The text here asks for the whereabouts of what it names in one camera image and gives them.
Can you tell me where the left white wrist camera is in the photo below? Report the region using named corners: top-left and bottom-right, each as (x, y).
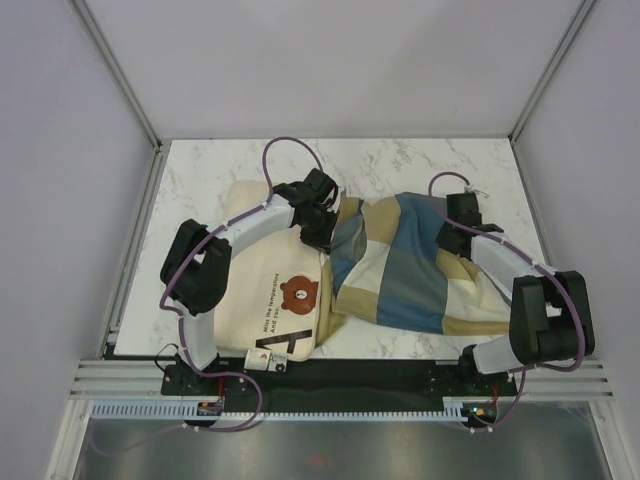
top-left (326, 187), bottom-right (346, 212)

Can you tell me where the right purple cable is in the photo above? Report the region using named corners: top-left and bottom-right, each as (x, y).
top-left (428, 172), bottom-right (584, 436)

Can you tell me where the right aluminium frame post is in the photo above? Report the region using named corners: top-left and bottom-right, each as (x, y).
top-left (508, 0), bottom-right (599, 146)

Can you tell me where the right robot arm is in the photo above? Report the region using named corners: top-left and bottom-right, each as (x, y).
top-left (437, 192), bottom-right (595, 395)

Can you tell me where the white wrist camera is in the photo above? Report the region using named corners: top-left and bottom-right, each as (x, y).
top-left (326, 187), bottom-right (346, 212)
top-left (464, 183), bottom-right (490, 198)

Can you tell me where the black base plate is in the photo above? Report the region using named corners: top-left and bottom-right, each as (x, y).
top-left (161, 358), bottom-right (517, 412)

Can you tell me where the white slotted cable duct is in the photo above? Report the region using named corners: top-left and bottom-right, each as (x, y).
top-left (90, 399), bottom-right (496, 422)

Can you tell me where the left aluminium frame post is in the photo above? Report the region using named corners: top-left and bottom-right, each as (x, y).
top-left (68, 0), bottom-right (162, 152)

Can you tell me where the cream bear print pillow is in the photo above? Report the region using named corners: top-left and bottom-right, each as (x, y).
top-left (213, 195), bottom-right (321, 362)

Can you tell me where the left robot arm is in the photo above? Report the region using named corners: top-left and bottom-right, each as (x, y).
top-left (159, 168), bottom-right (338, 394)

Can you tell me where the blue beige checked pillowcase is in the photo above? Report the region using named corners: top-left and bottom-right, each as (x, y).
top-left (316, 192), bottom-right (510, 344)

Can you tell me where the aluminium frame post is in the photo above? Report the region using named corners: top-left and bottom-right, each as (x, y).
top-left (508, 0), bottom-right (599, 146)
top-left (68, 0), bottom-right (162, 152)

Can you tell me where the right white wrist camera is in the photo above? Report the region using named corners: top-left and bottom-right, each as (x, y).
top-left (464, 183), bottom-right (490, 198)

